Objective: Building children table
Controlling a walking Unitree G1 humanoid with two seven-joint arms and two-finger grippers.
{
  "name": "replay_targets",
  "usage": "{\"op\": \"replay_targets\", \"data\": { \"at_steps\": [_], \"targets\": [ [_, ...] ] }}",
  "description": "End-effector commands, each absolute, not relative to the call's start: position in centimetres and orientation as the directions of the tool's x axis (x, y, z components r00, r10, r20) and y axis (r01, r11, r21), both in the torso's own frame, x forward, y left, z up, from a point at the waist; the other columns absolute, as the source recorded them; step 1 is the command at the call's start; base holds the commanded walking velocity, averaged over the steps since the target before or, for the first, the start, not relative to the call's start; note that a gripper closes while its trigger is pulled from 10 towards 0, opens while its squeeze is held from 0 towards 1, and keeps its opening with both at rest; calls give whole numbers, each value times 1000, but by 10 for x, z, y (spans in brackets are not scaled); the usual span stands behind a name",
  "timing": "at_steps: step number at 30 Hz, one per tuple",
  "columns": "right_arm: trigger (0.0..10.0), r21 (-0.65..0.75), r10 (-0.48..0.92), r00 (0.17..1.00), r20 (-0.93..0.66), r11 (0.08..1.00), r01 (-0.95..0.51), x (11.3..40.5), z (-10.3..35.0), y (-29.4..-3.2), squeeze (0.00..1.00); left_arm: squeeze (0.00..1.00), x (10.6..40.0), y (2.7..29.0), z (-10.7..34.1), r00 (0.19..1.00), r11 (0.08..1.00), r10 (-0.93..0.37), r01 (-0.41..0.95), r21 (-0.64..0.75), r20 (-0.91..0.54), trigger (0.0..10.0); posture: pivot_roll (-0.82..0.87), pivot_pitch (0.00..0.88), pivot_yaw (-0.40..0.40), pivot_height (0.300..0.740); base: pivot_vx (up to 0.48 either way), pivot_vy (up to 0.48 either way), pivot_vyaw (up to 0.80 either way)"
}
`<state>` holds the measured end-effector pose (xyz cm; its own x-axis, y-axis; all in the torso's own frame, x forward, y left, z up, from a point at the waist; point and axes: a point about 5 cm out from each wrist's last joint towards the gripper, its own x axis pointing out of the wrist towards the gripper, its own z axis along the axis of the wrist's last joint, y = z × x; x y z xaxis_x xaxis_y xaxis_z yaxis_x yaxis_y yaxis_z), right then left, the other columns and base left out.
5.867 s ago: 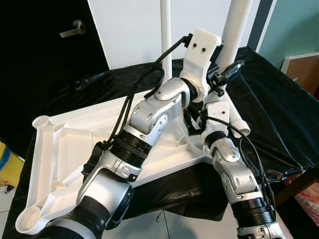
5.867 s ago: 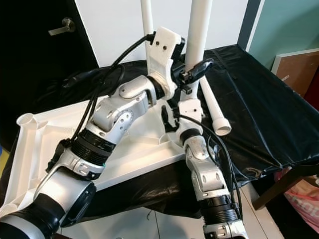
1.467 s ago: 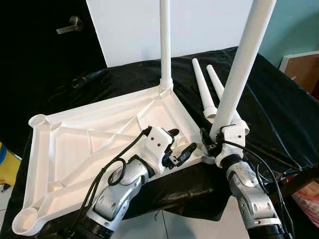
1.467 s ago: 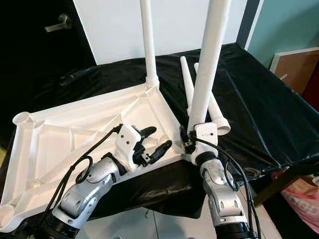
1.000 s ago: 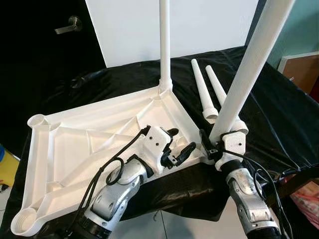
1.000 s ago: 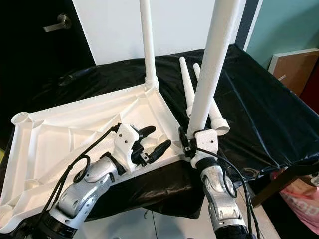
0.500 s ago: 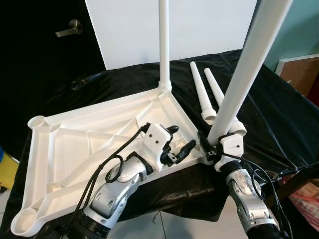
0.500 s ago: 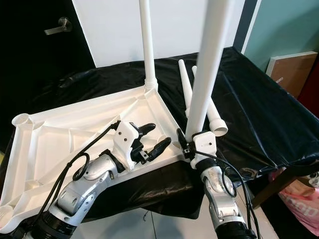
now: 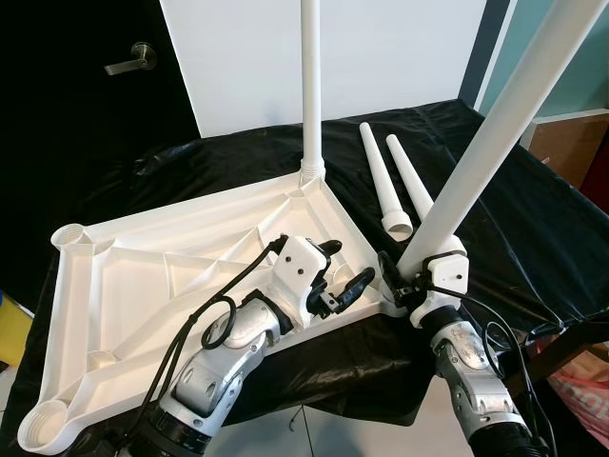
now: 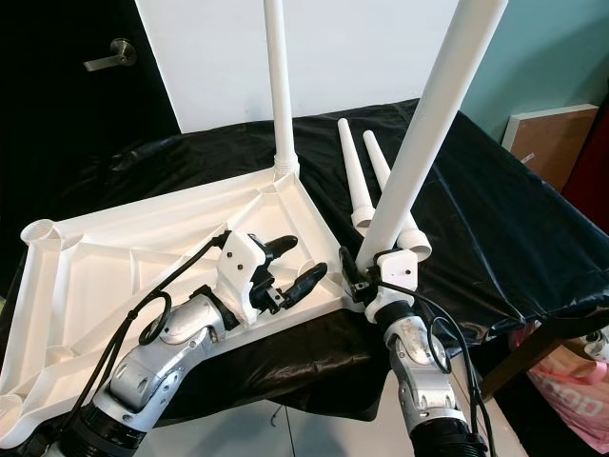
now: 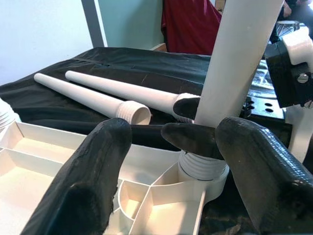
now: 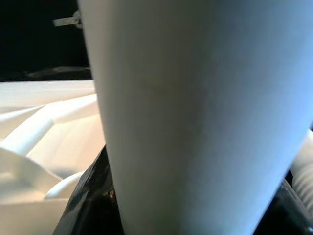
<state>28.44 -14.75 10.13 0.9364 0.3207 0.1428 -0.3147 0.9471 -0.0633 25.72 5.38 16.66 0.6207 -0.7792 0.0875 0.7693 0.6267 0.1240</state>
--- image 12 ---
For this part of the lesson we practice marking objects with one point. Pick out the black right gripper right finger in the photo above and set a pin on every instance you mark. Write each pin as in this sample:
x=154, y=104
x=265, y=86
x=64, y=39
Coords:
x=288, y=215

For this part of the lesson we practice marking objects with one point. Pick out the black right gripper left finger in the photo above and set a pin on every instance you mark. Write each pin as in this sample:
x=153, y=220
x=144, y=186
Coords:
x=90, y=205

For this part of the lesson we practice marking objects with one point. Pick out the white plastic table top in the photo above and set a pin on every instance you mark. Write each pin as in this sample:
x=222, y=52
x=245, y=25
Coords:
x=49, y=134

